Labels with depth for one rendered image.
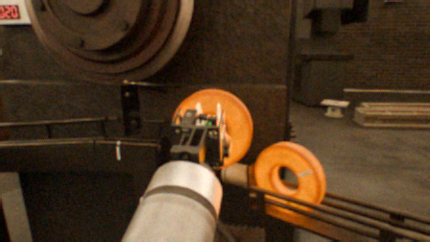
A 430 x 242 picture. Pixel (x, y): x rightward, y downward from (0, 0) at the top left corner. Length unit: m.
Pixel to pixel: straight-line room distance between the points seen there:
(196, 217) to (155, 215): 0.04
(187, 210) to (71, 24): 0.58
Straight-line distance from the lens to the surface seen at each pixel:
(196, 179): 0.31
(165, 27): 0.71
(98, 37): 0.71
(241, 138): 0.52
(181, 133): 0.40
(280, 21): 0.85
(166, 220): 0.27
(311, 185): 0.58
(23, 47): 1.16
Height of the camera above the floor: 0.98
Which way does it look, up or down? 15 degrees down
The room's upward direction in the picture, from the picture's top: straight up
